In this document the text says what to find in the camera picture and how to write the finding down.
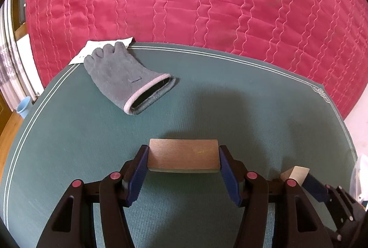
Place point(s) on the clear plastic container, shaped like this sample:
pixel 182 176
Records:
pixel 360 179

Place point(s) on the light blue cup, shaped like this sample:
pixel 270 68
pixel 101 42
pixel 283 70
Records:
pixel 23 107

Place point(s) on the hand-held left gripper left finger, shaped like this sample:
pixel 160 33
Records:
pixel 136 179

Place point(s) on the long wooden block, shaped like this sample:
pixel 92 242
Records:
pixel 184 154

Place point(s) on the grey glove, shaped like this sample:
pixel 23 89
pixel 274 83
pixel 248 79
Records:
pixel 120 78

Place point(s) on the white paper sheet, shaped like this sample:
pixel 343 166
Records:
pixel 86 53

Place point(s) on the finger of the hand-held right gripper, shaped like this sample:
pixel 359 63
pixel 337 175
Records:
pixel 349 239
pixel 314 189

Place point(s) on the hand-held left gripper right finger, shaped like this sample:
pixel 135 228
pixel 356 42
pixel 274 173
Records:
pixel 230 179

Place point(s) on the beige wedge block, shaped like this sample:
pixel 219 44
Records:
pixel 297 174

